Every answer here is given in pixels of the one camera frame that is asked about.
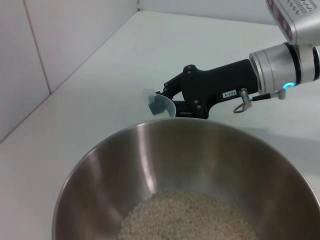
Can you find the stainless steel mixing bowl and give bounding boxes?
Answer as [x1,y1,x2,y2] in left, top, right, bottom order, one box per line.
[51,117,320,240]

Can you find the right gripper cable with plug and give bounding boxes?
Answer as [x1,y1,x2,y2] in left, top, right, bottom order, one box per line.
[232,87,288,115]

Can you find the transparent plastic measuring cup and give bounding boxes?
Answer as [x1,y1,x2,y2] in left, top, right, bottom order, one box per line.
[141,87,177,119]

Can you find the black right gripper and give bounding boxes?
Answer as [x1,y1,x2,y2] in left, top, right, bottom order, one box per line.
[147,58,260,119]

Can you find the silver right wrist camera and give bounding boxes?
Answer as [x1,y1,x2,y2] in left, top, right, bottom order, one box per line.
[266,0,320,47]

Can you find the white rice grains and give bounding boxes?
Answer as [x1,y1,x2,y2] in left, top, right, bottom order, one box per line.
[117,191,259,240]

